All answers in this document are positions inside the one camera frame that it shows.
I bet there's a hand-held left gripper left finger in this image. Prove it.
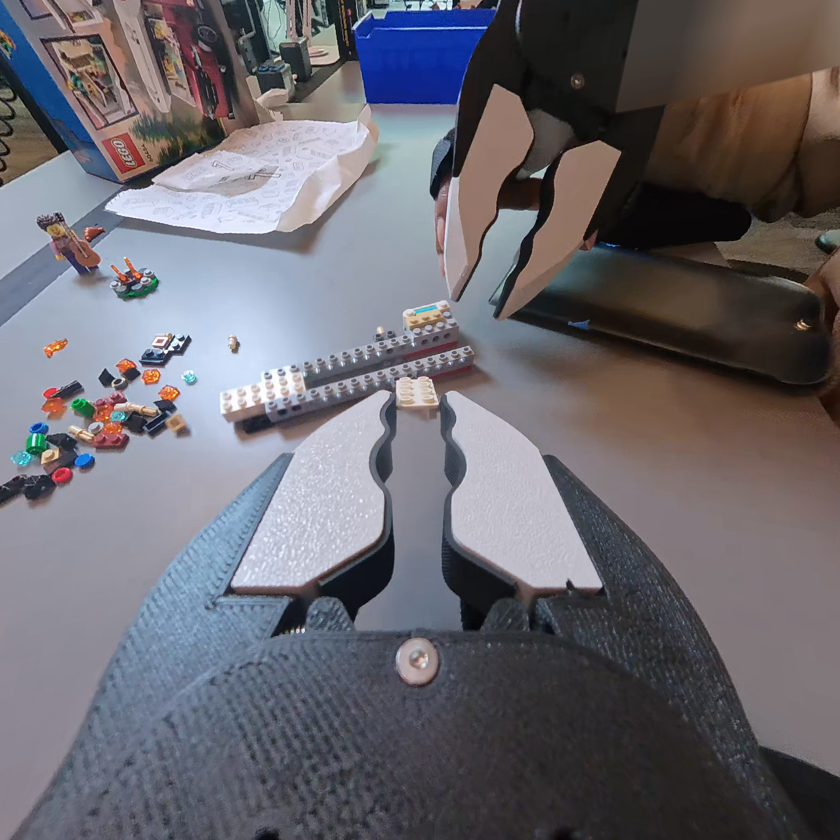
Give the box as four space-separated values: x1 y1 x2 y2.
230 389 396 597

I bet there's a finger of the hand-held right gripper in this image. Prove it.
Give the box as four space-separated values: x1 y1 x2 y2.
443 83 536 303
492 139 623 321

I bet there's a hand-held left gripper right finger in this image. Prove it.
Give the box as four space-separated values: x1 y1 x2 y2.
440 390 605 597

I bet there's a grey lego beam frame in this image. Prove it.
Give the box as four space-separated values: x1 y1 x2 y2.
220 301 477 434

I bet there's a pile of small lego pieces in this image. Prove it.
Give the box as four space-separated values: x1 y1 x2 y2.
0 332 199 506

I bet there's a lego campfire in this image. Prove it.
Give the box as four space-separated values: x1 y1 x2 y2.
108 256 161 301

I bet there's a lego minifigure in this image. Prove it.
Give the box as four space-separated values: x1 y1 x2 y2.
36 210 103 277

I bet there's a lego set box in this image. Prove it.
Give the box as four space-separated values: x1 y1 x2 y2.
0 0 265 184

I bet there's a person's right hand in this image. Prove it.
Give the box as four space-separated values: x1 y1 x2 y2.
433 174 599 280

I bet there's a blue plastic bin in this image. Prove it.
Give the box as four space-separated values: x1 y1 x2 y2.
352 8 497 106

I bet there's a dark glossy panel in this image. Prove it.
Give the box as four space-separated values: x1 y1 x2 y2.
489 248 830 387

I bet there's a white printed paper bag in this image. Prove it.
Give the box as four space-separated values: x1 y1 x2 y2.
105 88 381 236

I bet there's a dark cloth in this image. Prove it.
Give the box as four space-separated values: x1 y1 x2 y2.
761 748 840 840

